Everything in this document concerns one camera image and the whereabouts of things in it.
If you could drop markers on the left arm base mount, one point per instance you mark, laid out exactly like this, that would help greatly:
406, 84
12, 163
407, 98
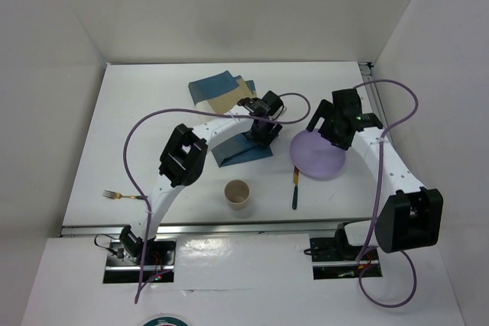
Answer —
122, 268

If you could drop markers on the right aluminium rail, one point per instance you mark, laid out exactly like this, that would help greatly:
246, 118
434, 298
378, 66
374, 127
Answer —
367, 75

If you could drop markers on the green round sticker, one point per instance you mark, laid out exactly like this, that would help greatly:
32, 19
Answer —
166, 320

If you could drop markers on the blue tan white placemat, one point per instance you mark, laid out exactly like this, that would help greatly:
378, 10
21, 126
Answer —
219, 94

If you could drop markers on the beige cup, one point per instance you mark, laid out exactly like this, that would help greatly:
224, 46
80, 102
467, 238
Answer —
237, 193

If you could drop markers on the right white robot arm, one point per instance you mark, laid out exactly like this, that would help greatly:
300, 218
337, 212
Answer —
406, 214

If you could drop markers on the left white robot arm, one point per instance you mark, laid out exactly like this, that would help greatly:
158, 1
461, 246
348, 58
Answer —
183, 158

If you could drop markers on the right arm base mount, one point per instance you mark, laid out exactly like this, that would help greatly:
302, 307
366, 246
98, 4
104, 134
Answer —
332, 260

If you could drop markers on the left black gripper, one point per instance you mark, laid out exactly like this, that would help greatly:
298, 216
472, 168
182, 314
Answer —
265, 138

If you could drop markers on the purple plate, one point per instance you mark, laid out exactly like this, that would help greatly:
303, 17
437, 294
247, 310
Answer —
316, 157

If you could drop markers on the front aluminium rail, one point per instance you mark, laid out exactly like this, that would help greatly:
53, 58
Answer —
254, 227

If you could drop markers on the green handled gold fork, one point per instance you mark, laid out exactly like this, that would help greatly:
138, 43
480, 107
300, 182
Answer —
117, 196

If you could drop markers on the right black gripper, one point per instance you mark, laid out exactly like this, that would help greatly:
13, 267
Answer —
326, 111

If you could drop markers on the green handled gold knife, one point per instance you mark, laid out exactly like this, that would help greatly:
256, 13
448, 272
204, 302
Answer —
296, 174

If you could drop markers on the aluminium rail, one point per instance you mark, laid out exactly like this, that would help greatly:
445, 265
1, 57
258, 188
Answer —
254, 227
367, 75

